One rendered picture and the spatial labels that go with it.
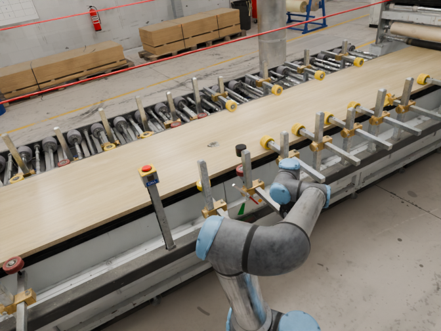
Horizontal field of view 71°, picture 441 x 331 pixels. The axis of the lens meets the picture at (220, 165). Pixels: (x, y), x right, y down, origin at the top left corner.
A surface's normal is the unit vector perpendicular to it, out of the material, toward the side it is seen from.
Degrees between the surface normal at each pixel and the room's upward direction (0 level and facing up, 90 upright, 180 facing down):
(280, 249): 43
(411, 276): 0
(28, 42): 90
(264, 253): 48
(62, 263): 90
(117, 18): 90
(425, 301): 0
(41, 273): 90
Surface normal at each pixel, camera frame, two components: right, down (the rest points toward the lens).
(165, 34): 0.56, 0.42
